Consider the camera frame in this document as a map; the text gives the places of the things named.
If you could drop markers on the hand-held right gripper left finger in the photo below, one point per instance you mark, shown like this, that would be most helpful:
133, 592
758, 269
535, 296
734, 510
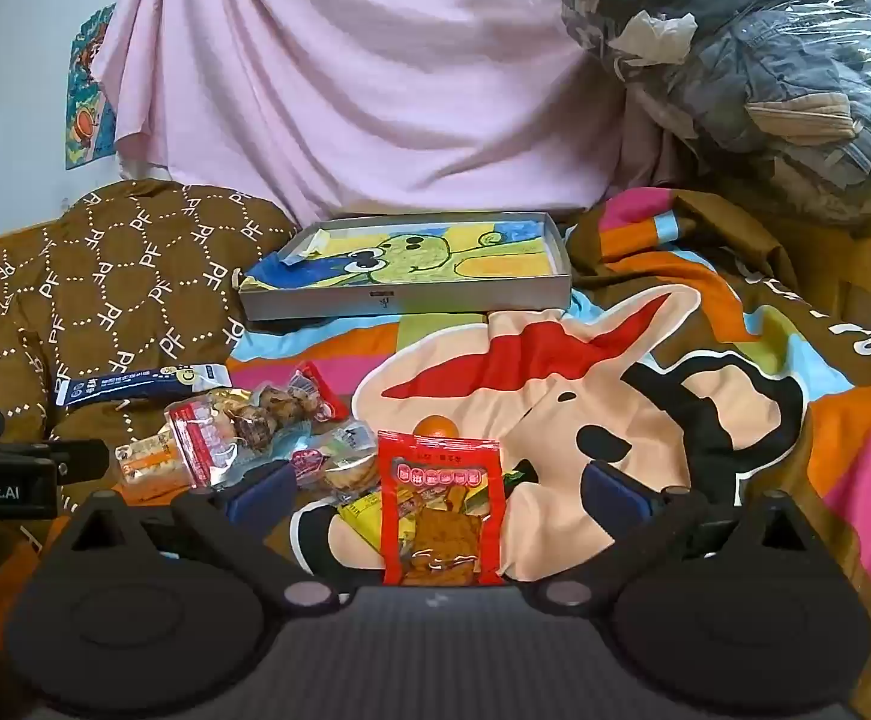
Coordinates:
259, 495

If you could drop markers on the red snack packet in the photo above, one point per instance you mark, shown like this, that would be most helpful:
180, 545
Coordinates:
435, 510

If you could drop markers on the cartoon wall poster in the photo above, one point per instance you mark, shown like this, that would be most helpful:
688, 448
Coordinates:
86, 105

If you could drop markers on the clear cookie packet red label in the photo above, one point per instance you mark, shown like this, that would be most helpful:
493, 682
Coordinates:
255, 420

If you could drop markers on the clear bag of clothes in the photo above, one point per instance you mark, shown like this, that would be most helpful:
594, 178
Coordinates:
765, 52

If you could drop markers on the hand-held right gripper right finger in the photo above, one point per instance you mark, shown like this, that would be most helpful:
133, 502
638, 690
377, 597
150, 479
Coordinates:
619, 499

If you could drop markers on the pink hanging sheet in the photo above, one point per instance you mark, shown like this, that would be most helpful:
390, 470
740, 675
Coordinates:
368, 52

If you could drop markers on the cartoon printed tray liner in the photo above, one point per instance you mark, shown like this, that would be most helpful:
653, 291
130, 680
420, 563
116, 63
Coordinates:
420, 255

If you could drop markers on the yellow green snack packet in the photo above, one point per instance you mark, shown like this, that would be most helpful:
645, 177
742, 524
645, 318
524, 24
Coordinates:
360, 521

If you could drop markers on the dark blue stick packet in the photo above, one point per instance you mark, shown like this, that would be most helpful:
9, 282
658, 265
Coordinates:
127, 384

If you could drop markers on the orange biscuit packet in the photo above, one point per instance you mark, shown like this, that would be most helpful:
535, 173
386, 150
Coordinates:
146, 461

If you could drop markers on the grey box tray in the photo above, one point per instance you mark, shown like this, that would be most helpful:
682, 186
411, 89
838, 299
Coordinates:
405, 301

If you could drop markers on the light blue snack packet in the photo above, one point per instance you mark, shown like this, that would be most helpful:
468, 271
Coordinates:
347, 439

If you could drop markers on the tangerine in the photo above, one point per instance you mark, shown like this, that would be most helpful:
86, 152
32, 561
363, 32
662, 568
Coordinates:
435, 426

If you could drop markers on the colourful printed blanket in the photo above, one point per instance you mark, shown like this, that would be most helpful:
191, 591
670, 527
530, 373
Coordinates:
555, 390

